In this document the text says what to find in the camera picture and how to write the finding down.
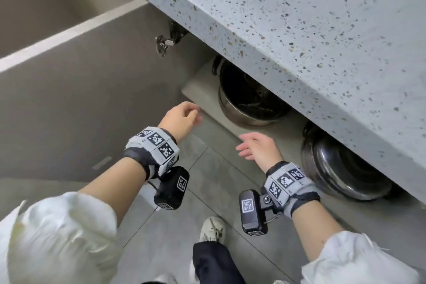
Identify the white right shoe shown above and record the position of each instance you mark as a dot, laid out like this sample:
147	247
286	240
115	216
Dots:
212	229

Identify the person's right forearm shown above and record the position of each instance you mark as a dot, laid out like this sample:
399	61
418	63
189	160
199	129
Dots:
349	257

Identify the person's left forearm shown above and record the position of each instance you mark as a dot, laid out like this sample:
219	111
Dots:
66	234

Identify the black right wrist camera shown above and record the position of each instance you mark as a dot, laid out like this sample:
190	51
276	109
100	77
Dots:
253	214

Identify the white shoe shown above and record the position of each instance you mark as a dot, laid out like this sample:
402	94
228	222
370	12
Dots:
212	229
164	278

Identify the beige cabinet door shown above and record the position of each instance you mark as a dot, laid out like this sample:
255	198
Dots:
83	100

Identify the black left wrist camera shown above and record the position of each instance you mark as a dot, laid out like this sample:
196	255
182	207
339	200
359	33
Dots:
171	189

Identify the steel cabinet hinge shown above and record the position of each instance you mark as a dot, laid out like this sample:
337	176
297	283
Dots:
166	42

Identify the person's right hand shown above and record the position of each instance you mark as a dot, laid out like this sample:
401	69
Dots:
263	152

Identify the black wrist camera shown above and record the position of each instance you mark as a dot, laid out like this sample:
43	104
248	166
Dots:
253	214
171	189

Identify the white tagged right wristband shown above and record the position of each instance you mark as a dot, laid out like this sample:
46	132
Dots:
289	187

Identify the white tagged left wristband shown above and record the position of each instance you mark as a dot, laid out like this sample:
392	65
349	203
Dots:
153	147

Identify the steel pot with lid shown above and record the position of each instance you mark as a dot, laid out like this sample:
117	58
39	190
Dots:
346	170

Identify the person's right leg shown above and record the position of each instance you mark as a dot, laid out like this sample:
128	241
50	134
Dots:
216	265

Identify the white left shoe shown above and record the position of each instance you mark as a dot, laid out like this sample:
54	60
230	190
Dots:
164	278

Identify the steel steamer pot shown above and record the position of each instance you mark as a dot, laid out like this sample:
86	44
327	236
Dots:
239	110

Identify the person's left hand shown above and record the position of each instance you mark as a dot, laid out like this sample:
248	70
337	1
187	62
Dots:
181	120

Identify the white tagged wristband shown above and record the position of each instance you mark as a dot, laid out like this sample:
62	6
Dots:
289	187
153	147

